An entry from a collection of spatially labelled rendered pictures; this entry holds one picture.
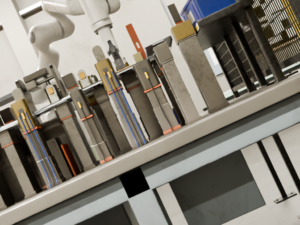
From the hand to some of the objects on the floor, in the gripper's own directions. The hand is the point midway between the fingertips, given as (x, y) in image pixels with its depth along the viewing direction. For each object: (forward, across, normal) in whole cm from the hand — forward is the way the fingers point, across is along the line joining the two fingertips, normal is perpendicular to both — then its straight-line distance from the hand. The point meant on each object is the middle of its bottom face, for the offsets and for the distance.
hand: (119, 64), depth 225 cm
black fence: (+103, +35, -56) cm, 122 cm away
